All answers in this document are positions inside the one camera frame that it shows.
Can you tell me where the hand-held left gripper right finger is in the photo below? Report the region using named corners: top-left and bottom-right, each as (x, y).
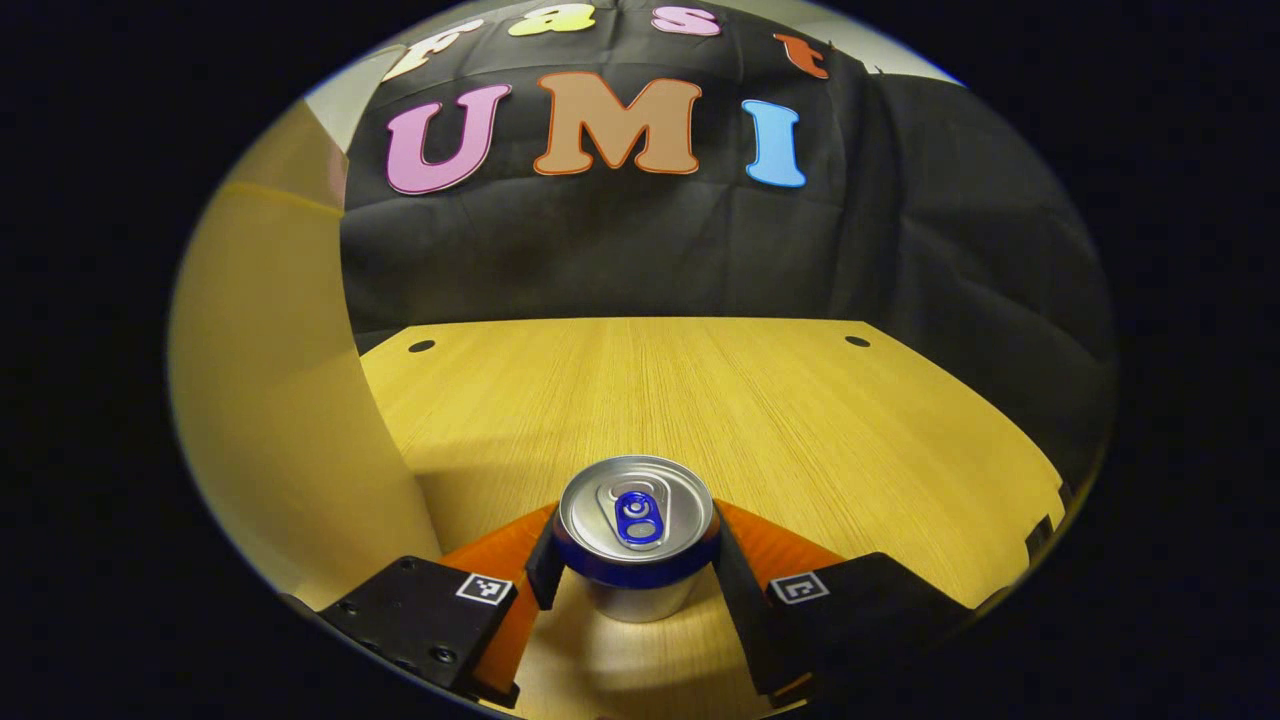
top-left (712, 498), bottom-right (976, 706)

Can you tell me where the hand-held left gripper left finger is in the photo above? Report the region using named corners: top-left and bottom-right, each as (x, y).
top-left (318, 500), bottom-right (567, 709)

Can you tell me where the blue and silver pop can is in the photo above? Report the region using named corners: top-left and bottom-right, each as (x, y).
top-left (552, 455), bottom-right (721, 624)

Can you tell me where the white desktop garbage bin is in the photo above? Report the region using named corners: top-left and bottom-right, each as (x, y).
top-left (168, 45), bottom-right (444, 613)

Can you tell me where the wooden desktop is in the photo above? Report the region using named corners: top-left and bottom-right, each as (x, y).
top-left (355, 317), bottom-right (1066, 720)

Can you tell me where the black backdrop cloth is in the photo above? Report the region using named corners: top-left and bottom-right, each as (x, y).
top-left (340, 0), bottom-right (1116, 481)

